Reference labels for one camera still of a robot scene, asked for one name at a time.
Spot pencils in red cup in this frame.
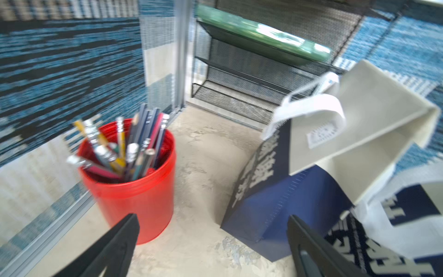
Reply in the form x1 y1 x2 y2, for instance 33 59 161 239
66 104 170 182

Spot black wire mesh shelf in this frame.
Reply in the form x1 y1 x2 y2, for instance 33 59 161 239
192 1 363 123

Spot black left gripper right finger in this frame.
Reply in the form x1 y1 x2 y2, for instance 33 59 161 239
287 215 367 277

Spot navy white takeout bag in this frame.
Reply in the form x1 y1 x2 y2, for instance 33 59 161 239
221 61 441 261
325 163 443 277

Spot green tray on shelf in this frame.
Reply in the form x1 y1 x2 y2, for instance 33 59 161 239
196 4 331 65

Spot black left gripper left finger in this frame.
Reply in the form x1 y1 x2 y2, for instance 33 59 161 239
55 214 140 277

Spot red plastic cup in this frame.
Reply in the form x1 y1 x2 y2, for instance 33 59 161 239
78 130 177 245

